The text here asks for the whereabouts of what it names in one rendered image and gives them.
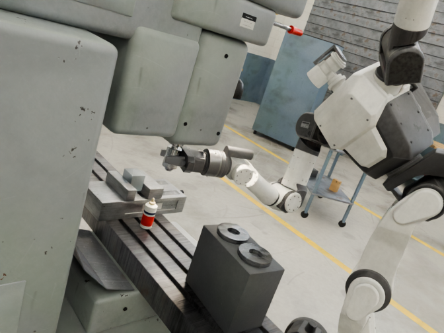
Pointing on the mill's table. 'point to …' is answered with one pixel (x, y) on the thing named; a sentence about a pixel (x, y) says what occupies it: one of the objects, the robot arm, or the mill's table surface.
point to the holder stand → (233, 277)
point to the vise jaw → (151, 187)
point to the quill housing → (210, 90)
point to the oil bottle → (148, 215)
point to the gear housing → (228, 18)
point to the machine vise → (128, 199)
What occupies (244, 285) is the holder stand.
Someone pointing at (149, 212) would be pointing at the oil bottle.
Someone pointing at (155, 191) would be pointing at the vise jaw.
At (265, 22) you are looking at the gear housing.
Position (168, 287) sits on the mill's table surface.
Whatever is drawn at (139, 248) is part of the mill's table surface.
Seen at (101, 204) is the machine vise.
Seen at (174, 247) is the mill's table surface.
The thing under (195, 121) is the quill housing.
